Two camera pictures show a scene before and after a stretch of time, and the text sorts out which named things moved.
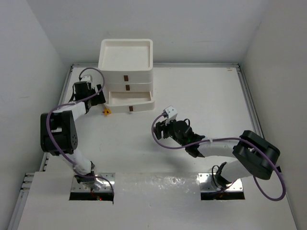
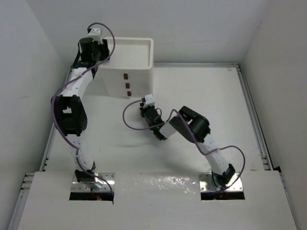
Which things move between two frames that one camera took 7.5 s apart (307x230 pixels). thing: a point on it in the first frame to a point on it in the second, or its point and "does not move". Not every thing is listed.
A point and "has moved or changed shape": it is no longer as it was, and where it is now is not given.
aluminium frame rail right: (247, 96) does not move
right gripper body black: (168, 131) to (144, 111)
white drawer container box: (127, 66) has moved or changed shape
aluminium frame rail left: (14, 220) does not move
